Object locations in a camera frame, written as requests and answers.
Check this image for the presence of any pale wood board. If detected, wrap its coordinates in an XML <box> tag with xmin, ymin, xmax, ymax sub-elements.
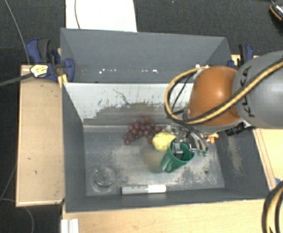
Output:
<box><xmin>15</xmin><ymin>65</ymin><xmax>66</xmax><ymax>207</ymax></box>

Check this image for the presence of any purple toy grape bunch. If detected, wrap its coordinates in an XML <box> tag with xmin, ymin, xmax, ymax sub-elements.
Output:
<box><xmin>123</xmin><ymin>116</ymin><xmax>163</xmax><ymax>146</ymax></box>

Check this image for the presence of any green plastic cup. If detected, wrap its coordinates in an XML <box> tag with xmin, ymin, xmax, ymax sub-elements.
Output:
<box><xmin>160</xmin><ymin>141</ymin><xmax>196</xmax><ymax>174</ymax></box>

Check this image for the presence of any yellow rounded lump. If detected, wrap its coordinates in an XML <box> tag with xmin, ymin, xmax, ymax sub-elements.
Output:
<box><xmin>152</xmin><ymin>132</ymin><xmax>177</xmax><ymax>152</ymax></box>

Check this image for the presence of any grey metal bin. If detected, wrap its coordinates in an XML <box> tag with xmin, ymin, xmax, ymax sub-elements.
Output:
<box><xmin>60</xmin><ymin>27</ymin><xmax>271</xmax><ymax>213</ymax></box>

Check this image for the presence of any grey and white marker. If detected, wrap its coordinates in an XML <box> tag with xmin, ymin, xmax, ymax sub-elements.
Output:
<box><xmin>121</xmin><ymin>184</ymin><xmax>167</xmax><ymax>195</ymax></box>

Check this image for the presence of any black cylinder on white bracket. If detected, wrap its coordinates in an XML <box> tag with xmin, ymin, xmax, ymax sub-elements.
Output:
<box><xmin>204</xmin><ymin>120</ymin><xmax>252</xmax><ymax>144</ymax></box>

